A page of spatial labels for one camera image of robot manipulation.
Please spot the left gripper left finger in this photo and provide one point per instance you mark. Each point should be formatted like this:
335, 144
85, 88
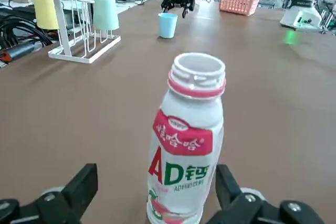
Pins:
68, 197

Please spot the blue ceramic cup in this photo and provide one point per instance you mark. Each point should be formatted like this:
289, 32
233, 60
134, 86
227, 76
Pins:
167, 26

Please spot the black tool orange end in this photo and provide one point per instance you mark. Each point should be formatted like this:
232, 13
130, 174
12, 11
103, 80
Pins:
21, 51

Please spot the mint green cup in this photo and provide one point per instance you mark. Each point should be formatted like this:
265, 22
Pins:
105, 11

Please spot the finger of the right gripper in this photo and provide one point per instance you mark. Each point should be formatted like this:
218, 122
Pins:
189, 5
168, 2

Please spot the white juice bottle red label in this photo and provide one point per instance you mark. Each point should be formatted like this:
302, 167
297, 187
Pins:
183, 129

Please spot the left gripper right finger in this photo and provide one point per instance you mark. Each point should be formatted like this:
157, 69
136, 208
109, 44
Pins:
236, 203

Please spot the yellow cup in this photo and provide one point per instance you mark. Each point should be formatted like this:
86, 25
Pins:
46, 9

